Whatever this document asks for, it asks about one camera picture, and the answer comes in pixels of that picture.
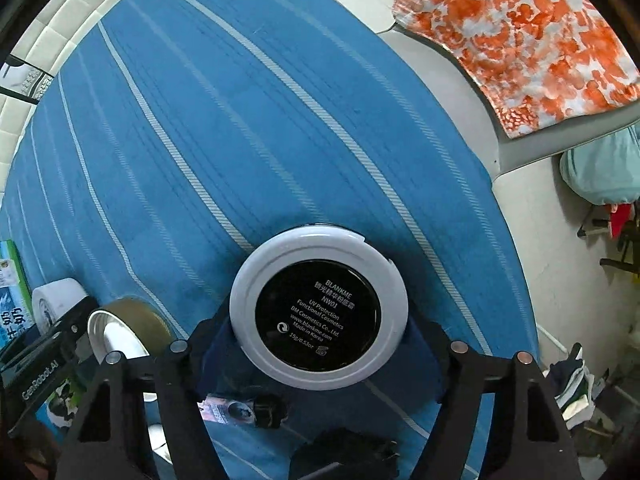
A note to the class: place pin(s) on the white tape roll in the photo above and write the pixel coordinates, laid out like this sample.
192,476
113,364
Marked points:
55,297

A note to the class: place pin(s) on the teal cloth bundle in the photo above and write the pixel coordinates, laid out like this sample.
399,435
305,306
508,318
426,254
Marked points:
602,165

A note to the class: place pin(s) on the black cloth pouch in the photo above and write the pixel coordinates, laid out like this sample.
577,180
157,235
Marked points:
345,452

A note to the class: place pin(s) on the pile of clothes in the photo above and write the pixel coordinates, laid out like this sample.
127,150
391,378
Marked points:
570,385

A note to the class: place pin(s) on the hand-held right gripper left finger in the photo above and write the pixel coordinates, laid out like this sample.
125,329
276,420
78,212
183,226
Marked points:
221,362

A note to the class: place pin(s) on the brown packing tape roll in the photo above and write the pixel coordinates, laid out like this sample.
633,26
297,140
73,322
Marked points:
135,327

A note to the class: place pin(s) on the blue striped blanket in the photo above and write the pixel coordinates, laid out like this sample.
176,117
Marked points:
240,135

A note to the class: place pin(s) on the white padded headboard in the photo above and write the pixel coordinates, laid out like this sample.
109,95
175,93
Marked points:
55,25

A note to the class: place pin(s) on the green and blue carton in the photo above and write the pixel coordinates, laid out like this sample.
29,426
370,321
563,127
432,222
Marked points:
12,285

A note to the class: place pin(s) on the orange floral cloth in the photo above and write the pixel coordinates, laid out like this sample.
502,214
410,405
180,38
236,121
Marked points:
520,35

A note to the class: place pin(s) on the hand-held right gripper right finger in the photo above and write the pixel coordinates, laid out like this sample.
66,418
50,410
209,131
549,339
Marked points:
422,360

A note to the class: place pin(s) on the pink tube with black cap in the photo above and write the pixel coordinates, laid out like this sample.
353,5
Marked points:
245,408

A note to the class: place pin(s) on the cow print box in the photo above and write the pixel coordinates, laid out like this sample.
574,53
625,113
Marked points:
65,400

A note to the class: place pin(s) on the white round cosmetic compact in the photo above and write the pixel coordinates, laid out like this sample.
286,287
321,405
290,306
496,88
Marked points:
320,310

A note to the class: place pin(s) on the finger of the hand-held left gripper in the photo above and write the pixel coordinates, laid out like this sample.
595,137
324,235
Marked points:
80,315

